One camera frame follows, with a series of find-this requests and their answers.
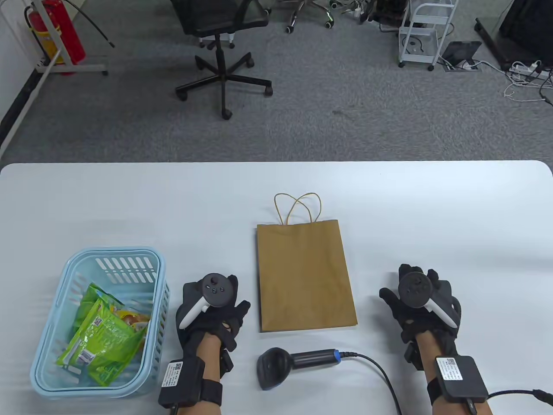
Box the person's right hand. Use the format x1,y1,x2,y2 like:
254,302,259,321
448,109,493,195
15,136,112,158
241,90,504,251
379,264,462,345

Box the person's left hand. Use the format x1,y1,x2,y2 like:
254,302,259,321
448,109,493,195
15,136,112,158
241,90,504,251
175,275,251,351

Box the yellow bag of chips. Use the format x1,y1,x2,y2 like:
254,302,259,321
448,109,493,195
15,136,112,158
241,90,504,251
110,305,151,333

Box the brown paper bag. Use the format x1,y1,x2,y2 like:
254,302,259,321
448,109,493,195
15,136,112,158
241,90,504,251
257,193,358,333

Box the green bag of chips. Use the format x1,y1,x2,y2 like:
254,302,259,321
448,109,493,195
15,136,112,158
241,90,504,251
56,303,147,386
71,283,126,342

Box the black and white controller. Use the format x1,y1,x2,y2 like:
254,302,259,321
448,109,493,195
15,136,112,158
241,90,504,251
178,273,234,330
397,271,458,327

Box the black sensor box white label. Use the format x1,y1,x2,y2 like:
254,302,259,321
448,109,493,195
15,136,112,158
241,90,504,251
435,355,489,403
158,360,206,409

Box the light blue plastic basket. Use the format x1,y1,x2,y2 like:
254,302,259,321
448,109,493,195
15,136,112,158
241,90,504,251
29,247,170,399

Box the white power strip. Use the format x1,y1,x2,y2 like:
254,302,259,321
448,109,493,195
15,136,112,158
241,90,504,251
509,61,550,80

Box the black floor socket panel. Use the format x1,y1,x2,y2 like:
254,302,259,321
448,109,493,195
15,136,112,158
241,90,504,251
441,41,482,72

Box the white rolling cart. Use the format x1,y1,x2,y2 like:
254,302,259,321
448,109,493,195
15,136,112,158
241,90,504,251
398,0,459,71

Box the white metal stand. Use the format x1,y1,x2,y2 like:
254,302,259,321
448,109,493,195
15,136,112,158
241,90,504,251
0,0,108,76

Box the chrome chair base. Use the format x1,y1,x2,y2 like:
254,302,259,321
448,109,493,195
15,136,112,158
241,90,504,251
276,0,335,34

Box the black office chair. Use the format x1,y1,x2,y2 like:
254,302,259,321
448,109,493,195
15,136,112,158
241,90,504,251
170,0,273,120

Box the black furniture base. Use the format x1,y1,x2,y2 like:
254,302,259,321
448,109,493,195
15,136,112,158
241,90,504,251
474,0,553,72

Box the red fire extinguisher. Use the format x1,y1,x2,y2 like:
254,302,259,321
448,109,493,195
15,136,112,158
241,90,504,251
24,0,86,75

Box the black scanner cable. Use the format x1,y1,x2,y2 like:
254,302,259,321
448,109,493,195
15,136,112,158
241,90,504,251
339,351,404,415

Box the black wrist strap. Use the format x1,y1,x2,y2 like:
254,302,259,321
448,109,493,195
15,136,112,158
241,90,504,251
199,380,223,406
427,378,445,405

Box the black sensor box cable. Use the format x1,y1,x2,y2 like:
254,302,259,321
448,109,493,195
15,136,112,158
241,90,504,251
467,388,553,415

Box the black floor cable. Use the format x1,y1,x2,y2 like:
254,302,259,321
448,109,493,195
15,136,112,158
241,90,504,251
65,0,115,48

